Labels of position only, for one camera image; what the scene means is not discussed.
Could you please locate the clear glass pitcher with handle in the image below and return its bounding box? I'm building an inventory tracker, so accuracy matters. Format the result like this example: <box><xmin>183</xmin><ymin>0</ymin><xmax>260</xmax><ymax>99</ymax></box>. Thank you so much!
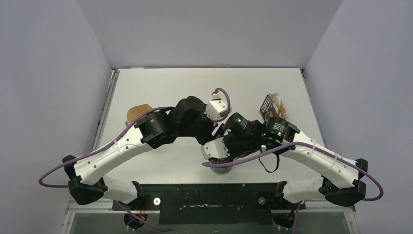
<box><xmin>211</xmin><ymin>166</ymin><xmax>232</xmax><ymax>175</ymax></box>

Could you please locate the orange black coffee filter box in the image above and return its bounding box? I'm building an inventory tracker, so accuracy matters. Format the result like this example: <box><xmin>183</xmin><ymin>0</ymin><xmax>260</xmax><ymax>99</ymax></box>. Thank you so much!
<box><xmin>258</xmin><ymin>93</ymin><xmax>288</xmax><ymax>121</ymax></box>

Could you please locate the brown paper coffee filter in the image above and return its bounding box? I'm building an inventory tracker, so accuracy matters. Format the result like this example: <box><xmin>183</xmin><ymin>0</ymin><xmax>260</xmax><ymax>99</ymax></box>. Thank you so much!
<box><xmin>126</xmin><ymin>104</ymin><xmax>153</xmax><ymax>123</ymax></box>

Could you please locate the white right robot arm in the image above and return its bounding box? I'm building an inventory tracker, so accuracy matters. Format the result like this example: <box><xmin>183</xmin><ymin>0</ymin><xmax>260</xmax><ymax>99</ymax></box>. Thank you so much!
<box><xmin>224</xmin><ymin>113</ymin><xmax>368</xmax><ymax>207</ymax></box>

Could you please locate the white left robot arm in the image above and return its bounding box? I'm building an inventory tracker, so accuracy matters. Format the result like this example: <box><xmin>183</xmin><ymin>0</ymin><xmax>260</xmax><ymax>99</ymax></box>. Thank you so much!
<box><xmin>64</xmin><ymin>96</ymin><xmax>220</xmax><ymax>210</ymax></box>

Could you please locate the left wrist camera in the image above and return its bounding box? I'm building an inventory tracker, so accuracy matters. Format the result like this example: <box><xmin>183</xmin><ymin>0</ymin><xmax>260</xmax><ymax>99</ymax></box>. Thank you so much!
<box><xmin>205</xmin><ymin>91</ymin><xmax>231</xmax><ymax>122</ymax></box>

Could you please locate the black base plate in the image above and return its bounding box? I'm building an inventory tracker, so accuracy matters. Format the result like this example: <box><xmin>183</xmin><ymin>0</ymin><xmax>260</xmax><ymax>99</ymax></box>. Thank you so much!
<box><xmin>126</xmin><ymin>181</ymin><xmax>305</xmax><ymax>226</ymax></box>

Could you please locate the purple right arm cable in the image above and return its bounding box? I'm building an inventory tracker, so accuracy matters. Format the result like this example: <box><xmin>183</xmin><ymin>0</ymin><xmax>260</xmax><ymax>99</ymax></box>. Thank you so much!
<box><xmin>202</xmin><ymin>141</ymin><xmax>384</xmax><ymax>234</ymax></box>

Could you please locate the aluminium rail frame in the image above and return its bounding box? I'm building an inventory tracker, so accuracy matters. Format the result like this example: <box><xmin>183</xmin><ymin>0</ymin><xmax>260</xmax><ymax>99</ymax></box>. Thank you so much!
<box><xmin>62</xmin><ymin>68</ymin><xmax>366</xmax><ymax>233</ymax></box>

